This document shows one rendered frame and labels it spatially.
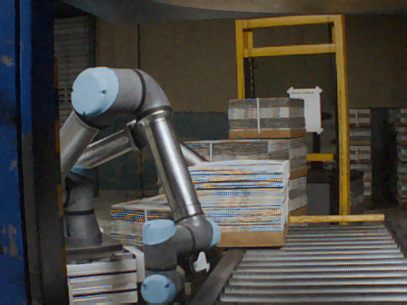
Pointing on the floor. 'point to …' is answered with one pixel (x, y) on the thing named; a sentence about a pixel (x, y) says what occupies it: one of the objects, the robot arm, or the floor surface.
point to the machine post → (28, 157)
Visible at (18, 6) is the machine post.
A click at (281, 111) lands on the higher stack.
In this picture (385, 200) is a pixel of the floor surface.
